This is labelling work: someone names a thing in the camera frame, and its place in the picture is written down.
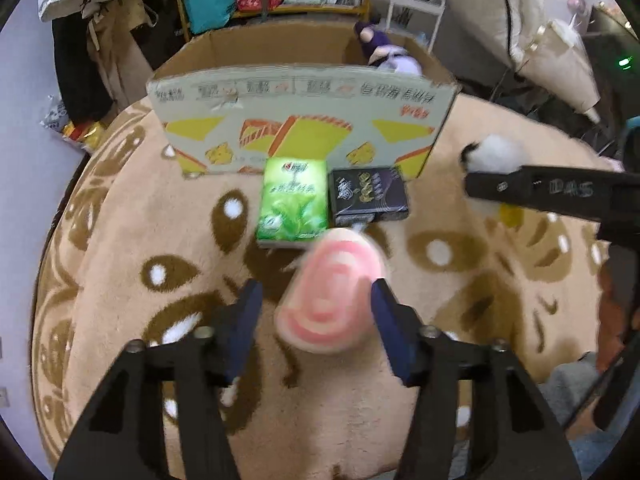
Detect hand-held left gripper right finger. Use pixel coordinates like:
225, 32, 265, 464
371, 278, 583, 480

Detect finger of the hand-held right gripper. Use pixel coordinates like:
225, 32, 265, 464
464, 164, 640, 226

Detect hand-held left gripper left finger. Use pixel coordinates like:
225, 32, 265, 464
52, 279, 264, 480

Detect yellow and white plush toy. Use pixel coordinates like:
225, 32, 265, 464
460, 132, 528, 228

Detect pink striped soft toy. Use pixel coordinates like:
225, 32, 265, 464
274, 227, 388, 356

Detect purple plush toy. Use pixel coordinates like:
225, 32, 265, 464
354, 20, 423, 75

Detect printed cardboard box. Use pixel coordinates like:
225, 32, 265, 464
146, 20, 462, 181

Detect person's right forearm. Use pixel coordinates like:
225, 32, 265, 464
597, 260, 640, 361

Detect green tea packet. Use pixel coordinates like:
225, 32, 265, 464
256, 156, 329, 250

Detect black tissue packet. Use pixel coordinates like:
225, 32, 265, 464
327, 165, 410, 228

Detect beige patterned blanket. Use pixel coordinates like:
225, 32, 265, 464
30, 92, 640, 480

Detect cream padded chair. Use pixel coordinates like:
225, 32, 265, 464
442, 0, 601, 123

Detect black monitor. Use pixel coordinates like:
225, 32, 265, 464
592, 5, 640, 86

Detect blue grey cloth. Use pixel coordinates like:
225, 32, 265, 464
540, 355, 640, 480

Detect white trolley cart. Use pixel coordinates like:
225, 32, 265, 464
387, 0, 447, 53

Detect plastic bag of toys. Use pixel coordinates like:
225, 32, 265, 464
42, 95, 106, 153

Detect black hanging garment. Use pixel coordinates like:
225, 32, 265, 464
51, 12, 113, 123

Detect wooden shelf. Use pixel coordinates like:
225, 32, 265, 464
170, 0, 376, 43

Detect beige trousers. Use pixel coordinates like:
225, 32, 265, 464
85, 0, 156, 111

